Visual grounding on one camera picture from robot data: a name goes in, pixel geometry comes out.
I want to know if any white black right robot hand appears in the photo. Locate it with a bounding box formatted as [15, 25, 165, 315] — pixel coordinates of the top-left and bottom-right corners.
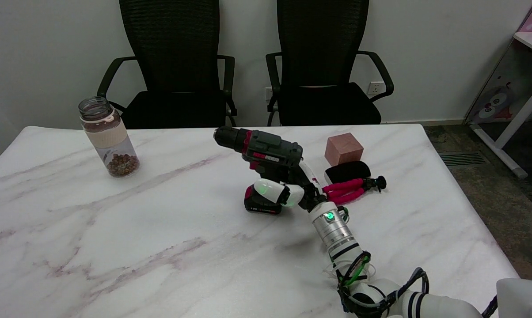
[253, 161, 327, 212]

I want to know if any dark green red power screwdriver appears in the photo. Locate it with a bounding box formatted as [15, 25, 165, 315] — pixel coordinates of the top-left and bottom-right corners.
[213, 126, 304, 216]

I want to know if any pink flexible mini tripod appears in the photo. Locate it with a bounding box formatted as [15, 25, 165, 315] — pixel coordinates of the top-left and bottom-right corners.
[322, 175, 387, 205]

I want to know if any black and white pouch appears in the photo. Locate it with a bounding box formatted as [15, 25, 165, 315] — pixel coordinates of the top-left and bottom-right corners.
[324, 161, 372, 185]

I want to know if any pink cube block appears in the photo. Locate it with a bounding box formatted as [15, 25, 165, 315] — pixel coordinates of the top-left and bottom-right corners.
[324, 132, 364, 167]

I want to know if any black mesh office chair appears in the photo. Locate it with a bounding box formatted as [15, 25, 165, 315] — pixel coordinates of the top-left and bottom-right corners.
[97, 0, 238, 129]
[266, 0, 394, 127]

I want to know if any brown nuts pile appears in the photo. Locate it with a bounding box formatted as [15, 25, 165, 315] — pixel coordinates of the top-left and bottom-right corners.
[106, 153, 140, 177]

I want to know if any clear bottle with beige sleeve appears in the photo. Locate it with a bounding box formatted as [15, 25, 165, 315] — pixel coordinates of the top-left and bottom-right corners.
[78, 96, 140, 178]

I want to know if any floor vent grille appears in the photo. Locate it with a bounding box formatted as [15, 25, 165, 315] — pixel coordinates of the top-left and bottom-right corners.
[438, 151, 488, 167]

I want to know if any white desk with panda panel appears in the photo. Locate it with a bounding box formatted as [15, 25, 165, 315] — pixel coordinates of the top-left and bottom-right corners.
[464, 31, 532, 179]

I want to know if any green robot wire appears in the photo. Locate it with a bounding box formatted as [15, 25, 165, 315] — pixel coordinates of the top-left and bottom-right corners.
[342, 255, 369, 288]

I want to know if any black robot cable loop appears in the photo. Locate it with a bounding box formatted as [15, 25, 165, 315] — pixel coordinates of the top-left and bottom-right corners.
[336, 251, 430, 318]

